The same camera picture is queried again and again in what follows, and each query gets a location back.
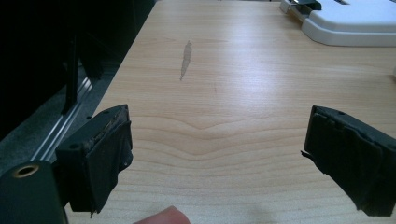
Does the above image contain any aluminium rail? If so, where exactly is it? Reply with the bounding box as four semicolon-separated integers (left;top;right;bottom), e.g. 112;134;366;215
31;77;93;162

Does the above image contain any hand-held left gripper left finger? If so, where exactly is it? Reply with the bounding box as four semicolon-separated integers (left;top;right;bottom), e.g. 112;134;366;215
55;104;134;217

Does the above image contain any white plastic device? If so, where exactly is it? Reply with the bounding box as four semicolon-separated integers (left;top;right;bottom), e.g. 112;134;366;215
278;0;396;49

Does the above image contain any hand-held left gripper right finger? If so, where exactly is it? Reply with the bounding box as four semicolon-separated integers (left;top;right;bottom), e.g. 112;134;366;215
300;105;396;217

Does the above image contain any black metal stand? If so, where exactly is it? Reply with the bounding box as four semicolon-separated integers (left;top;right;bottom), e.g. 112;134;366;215
61;34;80;116

